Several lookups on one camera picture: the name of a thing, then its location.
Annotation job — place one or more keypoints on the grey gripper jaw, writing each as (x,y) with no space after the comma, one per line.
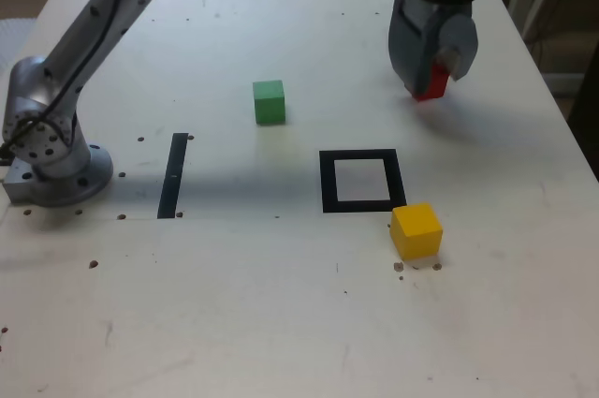
(461,37)

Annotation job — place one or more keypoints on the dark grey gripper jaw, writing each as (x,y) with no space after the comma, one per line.
(407,42)

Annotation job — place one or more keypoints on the red cube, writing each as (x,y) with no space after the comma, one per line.
(437,87)

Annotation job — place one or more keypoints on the green cube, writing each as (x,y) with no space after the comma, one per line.
(270,103)

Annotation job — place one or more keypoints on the yellow cube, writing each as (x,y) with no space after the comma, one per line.
(416,231)

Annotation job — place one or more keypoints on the black tape square outline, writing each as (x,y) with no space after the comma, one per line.
(327,182)

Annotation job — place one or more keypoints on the dark furniture piece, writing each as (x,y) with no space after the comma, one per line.
(587,98)

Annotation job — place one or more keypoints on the black tape strip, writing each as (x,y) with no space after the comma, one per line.
(172,178)

